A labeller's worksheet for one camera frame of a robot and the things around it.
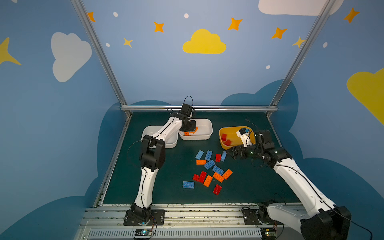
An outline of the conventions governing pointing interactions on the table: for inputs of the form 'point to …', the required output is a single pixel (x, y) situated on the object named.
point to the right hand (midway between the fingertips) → (235, 147)
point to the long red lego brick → (202, 177)
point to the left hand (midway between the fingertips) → (193, 125)
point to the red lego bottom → (217, 190)
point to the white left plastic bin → (171, 141)
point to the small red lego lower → (196, 177)
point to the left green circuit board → (143, 232)
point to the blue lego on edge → (223, 156)
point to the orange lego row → (201, 162)
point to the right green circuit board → (268, 233)
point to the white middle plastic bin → (205, 131)
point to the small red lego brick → (224, 137)
